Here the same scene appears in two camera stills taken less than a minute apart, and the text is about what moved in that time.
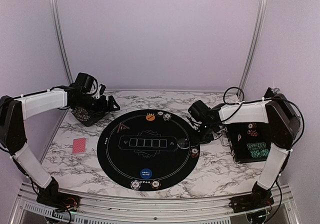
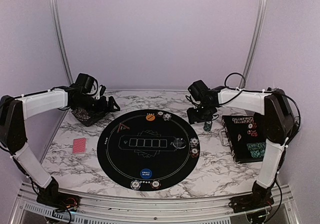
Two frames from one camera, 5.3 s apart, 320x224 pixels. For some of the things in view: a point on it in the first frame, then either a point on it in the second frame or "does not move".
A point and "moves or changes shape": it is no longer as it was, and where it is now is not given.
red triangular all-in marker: x=122 y=127 does not move
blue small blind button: x=146 y=173 does not move
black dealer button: x=183 y=143 moves or changes shape
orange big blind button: x=150 y=117 does not move
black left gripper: x=109 y=103 does not move
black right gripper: x=208 y=140 -> x=193 y=118
